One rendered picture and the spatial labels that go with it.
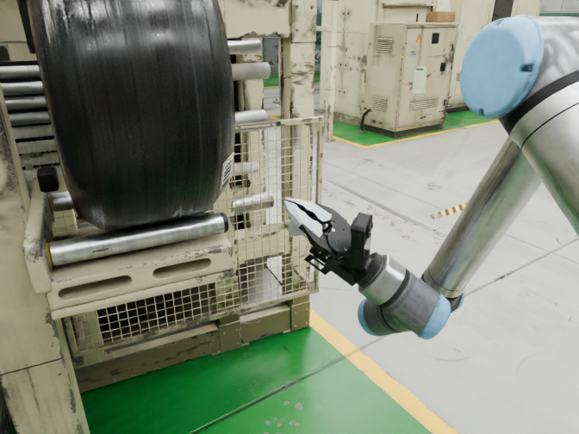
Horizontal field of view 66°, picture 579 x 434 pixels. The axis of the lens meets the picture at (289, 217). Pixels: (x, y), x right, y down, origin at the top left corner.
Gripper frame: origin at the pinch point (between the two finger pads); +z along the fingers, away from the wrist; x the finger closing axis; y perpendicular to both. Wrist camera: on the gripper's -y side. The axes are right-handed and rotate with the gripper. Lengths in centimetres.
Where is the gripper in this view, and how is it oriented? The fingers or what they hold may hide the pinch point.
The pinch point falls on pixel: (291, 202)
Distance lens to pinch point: 81.5
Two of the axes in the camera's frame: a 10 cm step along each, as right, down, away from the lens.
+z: -8.0, -6.0, -0.9
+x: 4.2, -6.5, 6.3
